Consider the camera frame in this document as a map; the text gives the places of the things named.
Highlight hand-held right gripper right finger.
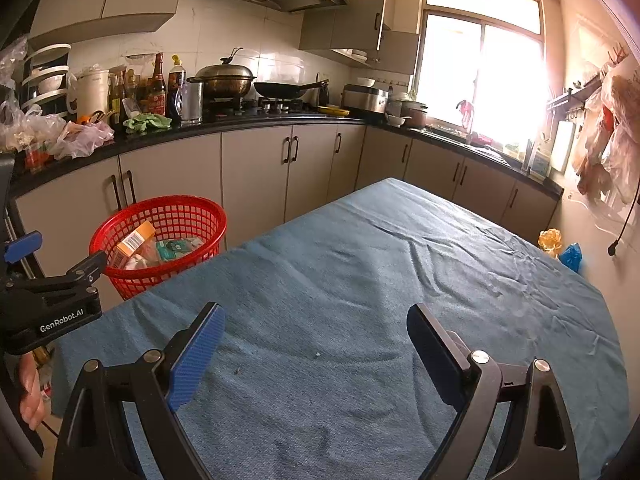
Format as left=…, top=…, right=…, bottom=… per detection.
left=406, top=302, right=580, bottom=480

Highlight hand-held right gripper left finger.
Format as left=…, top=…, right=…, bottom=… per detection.
left=51, top=302, right=227, bottom=480

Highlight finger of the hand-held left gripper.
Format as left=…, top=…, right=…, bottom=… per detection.
left=2, top=231, right=44, bottom=264
left=10, top=251, right=109, bottom=306

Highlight orange cardboard box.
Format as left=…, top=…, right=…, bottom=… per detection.
left=107, top=221, right=157, bottom=270

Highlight teal cartoon tissue pack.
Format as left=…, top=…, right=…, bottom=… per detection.
left=155, top=237, right=203, bottom=263

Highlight red plastic basket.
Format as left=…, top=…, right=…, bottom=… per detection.
left=89, top=195, right=228, bottom=301

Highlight person's left hand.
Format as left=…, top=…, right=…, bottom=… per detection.
left=19, top=354, right=47, bottom=432

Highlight blue tablecloth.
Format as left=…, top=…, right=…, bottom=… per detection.
left=50, top=176, right=631, bottom=480

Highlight clear plastic bag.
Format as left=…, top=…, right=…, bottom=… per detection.
left=0, top=35, right=66, bottom=161

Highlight pink plastic bag of food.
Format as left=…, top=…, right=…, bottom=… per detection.
left=50, top=120, right=116, bottom=159

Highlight green cloth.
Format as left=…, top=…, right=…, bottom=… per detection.
left=122, top=112, right=173, bottom=135

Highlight yellow plastic bag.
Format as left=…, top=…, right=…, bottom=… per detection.
left=538, top=228, right=563, bottom=256

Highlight white electric kettle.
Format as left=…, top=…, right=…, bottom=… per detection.
left=67, top=69, right=111, bottom=123

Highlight blue plastic bag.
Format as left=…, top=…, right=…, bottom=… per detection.
left=559, top=242, right=583, bottom=273

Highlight white dish rack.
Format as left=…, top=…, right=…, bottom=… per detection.
left=20, top=42, right=72, bottom=111

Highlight cluster of small condiment bottles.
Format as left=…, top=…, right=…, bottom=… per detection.
left=107, top=65, right=151, bottom=126

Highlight grey base kitchen cabinets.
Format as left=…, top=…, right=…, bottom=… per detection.
left=10, top=122, right=563, bottom=306

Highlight dark sauce bottle red label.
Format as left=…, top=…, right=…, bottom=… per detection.
left=150, top=52, right=167, bottom=117

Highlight steel cup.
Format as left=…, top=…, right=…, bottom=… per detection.
left=181, top=80, right=205, bottom=126

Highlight sauce bottle yellow cap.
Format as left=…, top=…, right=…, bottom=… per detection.
left=167, top=55, right=187, bottom=121

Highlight small blue white carton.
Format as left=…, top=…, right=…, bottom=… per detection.
left=529, top=149, right=551, bottom=181

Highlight steel wok with lid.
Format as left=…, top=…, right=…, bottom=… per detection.
left=186, top=47, right=257, bottom=100

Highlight red rag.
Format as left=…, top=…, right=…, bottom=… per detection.
left=456, top=100, right=476, bottom=131

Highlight white cutting board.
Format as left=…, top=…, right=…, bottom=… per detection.
left=550, top=120, right=577, bottom=176

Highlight cooking pots with lids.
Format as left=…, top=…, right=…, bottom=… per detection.
left=387, top=92, right=430, bottom=128

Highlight black kitchen countertop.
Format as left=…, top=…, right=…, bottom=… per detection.
left=10, top=110, right=565, bottom=196

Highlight gas stove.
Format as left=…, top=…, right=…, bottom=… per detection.
left=202, top=97, right=321, bottom=120

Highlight steel rice cooker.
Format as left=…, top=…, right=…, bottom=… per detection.
left=342, top=84, right=390, bottom=122

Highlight black frying pan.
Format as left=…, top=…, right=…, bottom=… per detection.
left=254, top=79, right=331, bottom=101

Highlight hanging plastic bags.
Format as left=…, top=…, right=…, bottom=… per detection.
left=570, top=55, right=640, bottom=206

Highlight kitchen window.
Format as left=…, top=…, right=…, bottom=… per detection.
left=416, top=0, right=547, bottom=146

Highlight black power cable with plug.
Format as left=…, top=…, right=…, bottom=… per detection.
left=607, top=195, right=640, bottom=257

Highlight wall hook rail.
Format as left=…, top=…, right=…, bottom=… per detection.
left=547, top=45, right=631, bottom=111

